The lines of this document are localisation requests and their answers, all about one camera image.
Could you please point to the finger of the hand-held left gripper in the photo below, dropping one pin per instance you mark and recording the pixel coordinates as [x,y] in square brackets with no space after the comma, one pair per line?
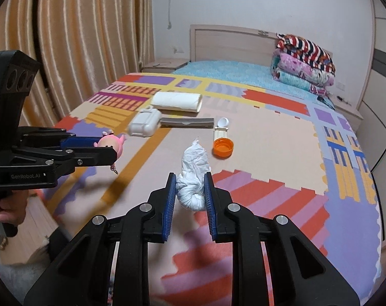
[100,156]
[81,141]

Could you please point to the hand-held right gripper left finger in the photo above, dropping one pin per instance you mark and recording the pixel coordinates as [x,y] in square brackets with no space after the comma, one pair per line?
[169,207]

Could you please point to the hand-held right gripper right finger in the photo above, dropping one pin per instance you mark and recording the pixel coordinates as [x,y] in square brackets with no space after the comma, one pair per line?
[210,207]

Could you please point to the white tissue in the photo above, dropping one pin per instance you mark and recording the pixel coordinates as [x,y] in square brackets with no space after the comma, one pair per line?
[193,172]

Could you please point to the orange bottle cap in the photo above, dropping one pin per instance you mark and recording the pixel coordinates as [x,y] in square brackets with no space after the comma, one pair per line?
[223,146]

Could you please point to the grey strip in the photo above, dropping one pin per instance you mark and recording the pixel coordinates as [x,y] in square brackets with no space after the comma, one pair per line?
[186,122]

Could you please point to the person's left hand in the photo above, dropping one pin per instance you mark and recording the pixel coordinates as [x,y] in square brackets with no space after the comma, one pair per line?
[12,212]

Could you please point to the white plastic case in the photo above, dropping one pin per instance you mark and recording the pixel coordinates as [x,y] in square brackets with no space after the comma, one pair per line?
[143,124]

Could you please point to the small white round cap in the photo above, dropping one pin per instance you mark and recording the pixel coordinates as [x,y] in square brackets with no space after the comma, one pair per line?
[223,122]

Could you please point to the colourful printed blanket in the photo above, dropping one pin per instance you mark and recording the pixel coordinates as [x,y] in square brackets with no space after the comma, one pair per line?
[276,140]

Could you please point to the beige striped curtain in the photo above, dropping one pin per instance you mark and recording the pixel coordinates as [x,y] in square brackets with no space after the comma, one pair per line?
[84,38]

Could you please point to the light wooden nightstand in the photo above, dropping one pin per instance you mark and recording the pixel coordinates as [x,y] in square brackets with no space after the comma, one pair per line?
[346,113]
[161,65]

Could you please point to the turquoise bed sheet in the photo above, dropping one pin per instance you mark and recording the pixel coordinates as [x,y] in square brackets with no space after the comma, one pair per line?
[228,70]

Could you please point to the light blue folded quilt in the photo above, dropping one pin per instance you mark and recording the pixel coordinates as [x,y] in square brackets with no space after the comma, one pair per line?
[295,81]

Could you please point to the pink floral folded quilt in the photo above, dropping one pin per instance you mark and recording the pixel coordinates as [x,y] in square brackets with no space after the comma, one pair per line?
[295,65]

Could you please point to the light wooden headboard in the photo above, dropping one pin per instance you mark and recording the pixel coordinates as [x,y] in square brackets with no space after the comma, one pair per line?
[231,43]

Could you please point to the small dark tool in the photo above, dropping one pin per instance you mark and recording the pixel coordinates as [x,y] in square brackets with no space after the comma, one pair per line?
[343,99]

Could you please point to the stack of folded quilts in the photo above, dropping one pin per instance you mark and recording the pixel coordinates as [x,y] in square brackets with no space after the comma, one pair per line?
[304,49]

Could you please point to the white wall socket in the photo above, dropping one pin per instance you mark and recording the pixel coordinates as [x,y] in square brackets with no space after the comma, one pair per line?
[340,86]

